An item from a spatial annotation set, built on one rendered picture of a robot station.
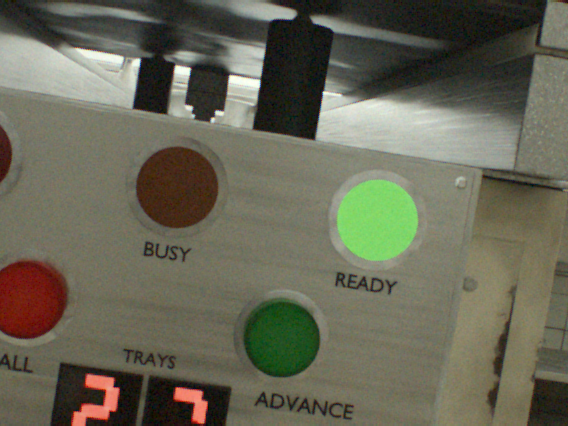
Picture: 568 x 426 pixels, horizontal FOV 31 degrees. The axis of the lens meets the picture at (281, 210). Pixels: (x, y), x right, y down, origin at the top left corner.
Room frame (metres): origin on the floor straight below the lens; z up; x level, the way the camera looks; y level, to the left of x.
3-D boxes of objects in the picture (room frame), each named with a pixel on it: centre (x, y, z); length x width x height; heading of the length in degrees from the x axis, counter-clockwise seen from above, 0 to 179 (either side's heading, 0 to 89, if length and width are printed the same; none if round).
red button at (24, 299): (0.39, 0.09, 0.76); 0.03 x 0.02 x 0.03; 95
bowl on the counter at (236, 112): (3.83, 0.33, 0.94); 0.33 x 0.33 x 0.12
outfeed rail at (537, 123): (1.41, -0.02, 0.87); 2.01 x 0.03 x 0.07; 5
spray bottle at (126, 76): (4.03, 0.69, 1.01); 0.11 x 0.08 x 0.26; 6
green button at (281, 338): (0.40, -0.01, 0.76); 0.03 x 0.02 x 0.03; 95
